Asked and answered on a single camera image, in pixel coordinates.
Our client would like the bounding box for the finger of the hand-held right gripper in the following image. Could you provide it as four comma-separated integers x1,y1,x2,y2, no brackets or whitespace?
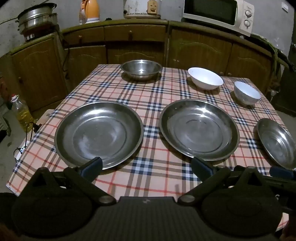
260,176,296,189
269,166,296,180

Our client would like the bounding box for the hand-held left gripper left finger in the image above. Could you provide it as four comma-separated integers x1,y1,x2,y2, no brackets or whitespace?
28,157,116,205

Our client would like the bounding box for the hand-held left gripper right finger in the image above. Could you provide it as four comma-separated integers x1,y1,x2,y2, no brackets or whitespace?
178,156,266,205

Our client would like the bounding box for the small steel plate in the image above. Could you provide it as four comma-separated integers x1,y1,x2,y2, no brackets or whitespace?
256,118,296,170

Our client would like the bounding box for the large steel plate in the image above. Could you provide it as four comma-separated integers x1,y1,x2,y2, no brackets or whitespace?
159,100,240,161
55,101,144,170

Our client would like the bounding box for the deep white patterned bowl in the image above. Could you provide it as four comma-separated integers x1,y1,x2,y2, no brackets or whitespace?
234,81,261,106

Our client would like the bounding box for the wide white bowl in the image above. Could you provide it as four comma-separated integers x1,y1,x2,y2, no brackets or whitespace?
188,67,224,90

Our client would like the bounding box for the steel bowl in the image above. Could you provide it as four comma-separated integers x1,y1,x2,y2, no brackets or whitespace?
120,60,163,81

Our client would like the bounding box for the light wooden stool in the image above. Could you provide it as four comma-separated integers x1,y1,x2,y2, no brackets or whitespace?
36,108,56,127

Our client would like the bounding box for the white power strip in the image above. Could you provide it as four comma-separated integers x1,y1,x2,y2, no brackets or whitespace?
14,139,30,163

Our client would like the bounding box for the cooking oil bottle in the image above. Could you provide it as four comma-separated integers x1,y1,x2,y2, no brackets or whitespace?
10,94,35,132

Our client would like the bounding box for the plaid tablecloth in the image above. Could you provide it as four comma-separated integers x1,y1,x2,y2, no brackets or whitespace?
6,64,292,231

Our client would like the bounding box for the dark bundle with green strands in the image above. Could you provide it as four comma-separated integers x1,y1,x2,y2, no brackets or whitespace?
251,32,296,70

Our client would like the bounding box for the brown wooden drawer cabinet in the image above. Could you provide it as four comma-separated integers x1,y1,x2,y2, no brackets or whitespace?
0,20,169,116

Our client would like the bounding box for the dark cooktop stove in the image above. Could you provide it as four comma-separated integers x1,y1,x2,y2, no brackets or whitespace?
22,22,58,42

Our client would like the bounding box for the orange electric kettle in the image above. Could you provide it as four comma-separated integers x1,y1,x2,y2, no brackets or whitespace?
79,0,100,25

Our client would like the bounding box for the white microwave oven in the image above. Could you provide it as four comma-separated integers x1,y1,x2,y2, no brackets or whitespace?
181,0,255,37

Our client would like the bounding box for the steel steamer pot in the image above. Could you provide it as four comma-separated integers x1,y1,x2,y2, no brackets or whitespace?
17,3,58,29

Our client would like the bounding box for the white rice cooker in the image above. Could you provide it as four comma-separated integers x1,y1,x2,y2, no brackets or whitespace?
123,0,162,19

